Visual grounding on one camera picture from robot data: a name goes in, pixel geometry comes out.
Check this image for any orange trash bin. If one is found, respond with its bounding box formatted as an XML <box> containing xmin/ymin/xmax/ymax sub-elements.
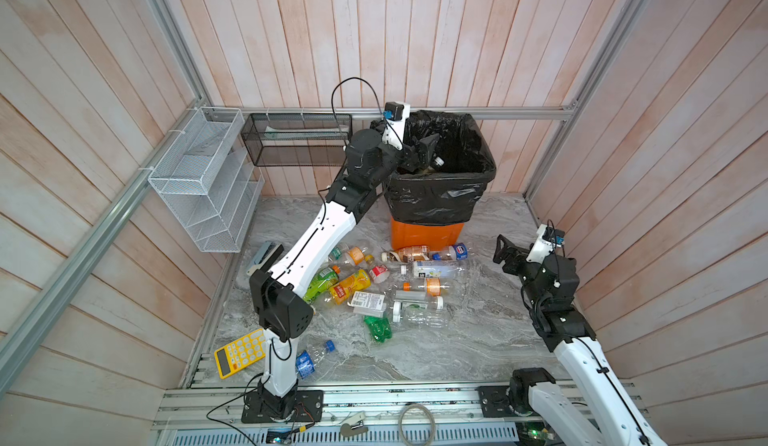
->
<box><xmin>390</xmin><ymin>218</ymin><xmax>464</xmax><ymax>251</ymax></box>

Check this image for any white label bottle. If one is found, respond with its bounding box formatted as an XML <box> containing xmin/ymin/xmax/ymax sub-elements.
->
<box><xmin>347</xmin><ymin>291</ymin><xmax>387</xmax><ymax>318</ymax></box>

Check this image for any black wire mesh basket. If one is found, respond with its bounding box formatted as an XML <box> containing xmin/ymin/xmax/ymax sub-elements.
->
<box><xmin>241</xmin><ymin>112</ymin><xmax>353</xmax><ymax>167</ymax></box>

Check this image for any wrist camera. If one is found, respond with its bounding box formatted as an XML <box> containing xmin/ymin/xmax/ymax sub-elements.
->
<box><xmin>526</xmin><ymin>224</ymin><xmax>565</xmax><ymax>263</ymax></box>
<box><xmin>382</xmin><ymin>102</ymin><xmax>411</xmax><ymax>150</ymax></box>

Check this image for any coiled white cable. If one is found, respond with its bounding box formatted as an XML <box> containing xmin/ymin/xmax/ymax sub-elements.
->
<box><xmin>397</xmin><ymin>403</ymin><xmax>437</xmax><ymax>446</ymax></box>

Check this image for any orange cap clear bottle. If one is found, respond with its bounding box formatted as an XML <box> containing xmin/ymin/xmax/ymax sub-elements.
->
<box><xmin>329</xmin><ymin>243</ymin><xmax>367</xmax><ymax>265</ymax></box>

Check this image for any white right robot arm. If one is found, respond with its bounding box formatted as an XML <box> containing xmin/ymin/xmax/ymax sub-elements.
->
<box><xmin>493</xmin><ymin>224</ymin><xmax>664</xmax><ymax>445</ymax></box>

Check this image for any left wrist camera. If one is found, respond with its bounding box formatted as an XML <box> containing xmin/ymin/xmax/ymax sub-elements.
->
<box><xmin>382</xmin><ymin>102</ymin><xmax>411</xmax><ymax>150</ymax></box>

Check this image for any crushed green bottle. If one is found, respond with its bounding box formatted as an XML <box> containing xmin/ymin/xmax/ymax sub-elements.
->
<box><xmin>364</xmin><ymin>316</ymin><xmax>392</xmax><ymax>343</ymax></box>

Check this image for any black trash bag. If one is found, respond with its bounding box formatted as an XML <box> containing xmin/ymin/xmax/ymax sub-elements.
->
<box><xmin>385</xmin><ymin>110</ymin><xmax>497</xmax><ymax>226</ymax></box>

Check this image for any yellow calculator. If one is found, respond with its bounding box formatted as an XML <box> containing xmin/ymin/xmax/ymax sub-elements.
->
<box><xmin>214</xmin><ymin>328</ymin><xmax>266</xmax><ymax>379</ymax></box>

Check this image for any yellow orange juice bottle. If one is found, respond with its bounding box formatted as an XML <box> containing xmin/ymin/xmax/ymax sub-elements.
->
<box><xmin>329</xmin><ymin>269</ymin><xmax>372</xmax><ymax>304</ymax></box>

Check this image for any white stapler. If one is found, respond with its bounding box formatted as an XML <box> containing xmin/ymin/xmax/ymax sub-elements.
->
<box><xmin>246</xmin><ymin>241</ymin><xmax>283</xmax><ymax>277</ymax></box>

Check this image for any small brown tea bottle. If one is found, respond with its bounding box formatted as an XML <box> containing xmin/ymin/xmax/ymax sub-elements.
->
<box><xmin>381</xmin><ymin>245</ymin><xmax>430</xmax><ymax>263</ymax></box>

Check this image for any orange label clear bottle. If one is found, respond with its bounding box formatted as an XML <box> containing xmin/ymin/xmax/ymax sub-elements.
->
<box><xmin>402</xmin><ymin>277</ymin><xmax>453</xmax><ymax>296</ymax></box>

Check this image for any white cap clear bottle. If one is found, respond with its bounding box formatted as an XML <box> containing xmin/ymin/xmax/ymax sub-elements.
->
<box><xmin>392</xmin><ymin>296</ymin><xmax>450</xmax><ymax>327</ymax></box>

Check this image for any white wire mesh shelf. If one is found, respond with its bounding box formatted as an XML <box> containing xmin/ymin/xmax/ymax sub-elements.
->
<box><xmin>149</xmin><ymin>108</ymin><xmax>264</xmax><ymax>253</ymax></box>

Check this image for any red white small bottle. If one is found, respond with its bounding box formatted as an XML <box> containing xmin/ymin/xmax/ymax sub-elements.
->
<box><xmin>368</xmin><ymin>264</ymin><xmax>390</xmax><ymax>284</ymax></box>

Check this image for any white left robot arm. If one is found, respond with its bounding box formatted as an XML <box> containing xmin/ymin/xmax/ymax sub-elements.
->
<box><xmin>242</xmin><ymin>127</ymin><xmax>439</xmax><ymax>423</ymax></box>

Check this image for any blue label clear bottle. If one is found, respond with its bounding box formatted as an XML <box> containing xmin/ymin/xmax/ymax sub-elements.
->
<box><xmin>296</xmin><ymin>340</ymin><xmax>336</xmax><ymax>379</ymax></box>

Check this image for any clear long label bottle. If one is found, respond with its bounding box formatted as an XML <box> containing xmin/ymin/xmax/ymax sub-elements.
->
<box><xmin>400</xmin><ymin>260</ymin><xmax>468</xmax><ymax>278</ymax></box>

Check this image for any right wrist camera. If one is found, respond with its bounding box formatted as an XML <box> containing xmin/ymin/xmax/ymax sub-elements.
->
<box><xmin>526</xmin><ymin>224</ymin><xmax>565</xmax><ymax>263</ymax></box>

